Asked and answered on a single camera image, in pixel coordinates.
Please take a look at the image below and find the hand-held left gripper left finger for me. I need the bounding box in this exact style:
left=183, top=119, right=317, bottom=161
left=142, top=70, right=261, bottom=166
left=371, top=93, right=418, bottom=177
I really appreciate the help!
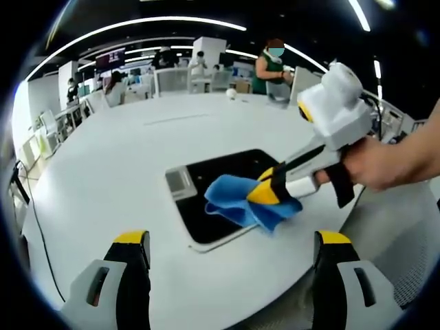
left=60, top=230, right=152, bottom=330

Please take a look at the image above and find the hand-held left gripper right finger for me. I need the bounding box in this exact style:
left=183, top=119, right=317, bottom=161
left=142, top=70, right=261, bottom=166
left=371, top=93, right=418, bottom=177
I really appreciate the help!
left=311, top=229, right=405, bottom=330

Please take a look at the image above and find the blue cleaning cloth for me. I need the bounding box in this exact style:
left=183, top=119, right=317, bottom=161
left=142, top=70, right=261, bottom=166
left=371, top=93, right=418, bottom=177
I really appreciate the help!
left=203, top=174, right=304, bottom=235

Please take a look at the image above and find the person's right hand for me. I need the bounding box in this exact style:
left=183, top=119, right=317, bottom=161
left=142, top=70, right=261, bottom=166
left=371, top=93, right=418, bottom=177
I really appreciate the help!
left=314, top=135, right=424, bottom=193

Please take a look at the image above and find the white upright panel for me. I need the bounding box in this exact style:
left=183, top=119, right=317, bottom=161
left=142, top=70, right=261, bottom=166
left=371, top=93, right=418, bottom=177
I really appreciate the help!
left=290, top=65, right=327, bottom=105

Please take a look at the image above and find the grey mesh office chair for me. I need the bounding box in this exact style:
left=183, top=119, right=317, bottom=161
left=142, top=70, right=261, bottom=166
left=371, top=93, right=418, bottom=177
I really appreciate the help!
left=340, top=178, right=440, bottom=310

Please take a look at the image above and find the straight ceiling light strip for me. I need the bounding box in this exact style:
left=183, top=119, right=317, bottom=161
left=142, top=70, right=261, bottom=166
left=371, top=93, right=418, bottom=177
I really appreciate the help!
left=348, top=0, right=372, bottom=33

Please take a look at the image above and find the white desk partition panel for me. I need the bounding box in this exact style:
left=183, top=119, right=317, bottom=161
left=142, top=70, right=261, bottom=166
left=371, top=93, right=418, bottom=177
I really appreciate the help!
left=153, top=67, right=192, bottom=98

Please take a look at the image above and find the long curved ceiling light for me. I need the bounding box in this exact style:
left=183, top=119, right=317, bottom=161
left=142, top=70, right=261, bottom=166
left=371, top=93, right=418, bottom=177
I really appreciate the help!
left=25, top=16, right=248, bottom=82

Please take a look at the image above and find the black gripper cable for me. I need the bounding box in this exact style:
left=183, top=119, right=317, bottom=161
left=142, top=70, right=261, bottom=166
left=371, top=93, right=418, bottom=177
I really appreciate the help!
left=360, top=94, right=384, bottom=140

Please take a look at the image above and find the black floor cable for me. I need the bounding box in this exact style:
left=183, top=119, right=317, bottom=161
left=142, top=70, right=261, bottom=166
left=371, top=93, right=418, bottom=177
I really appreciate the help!
left=16, top=161, right=66, bottom=303

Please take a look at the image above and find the wall screen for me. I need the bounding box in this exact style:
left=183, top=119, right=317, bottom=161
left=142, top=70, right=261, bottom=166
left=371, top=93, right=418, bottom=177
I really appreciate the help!
left=95, top=47, right=127, bottom=72

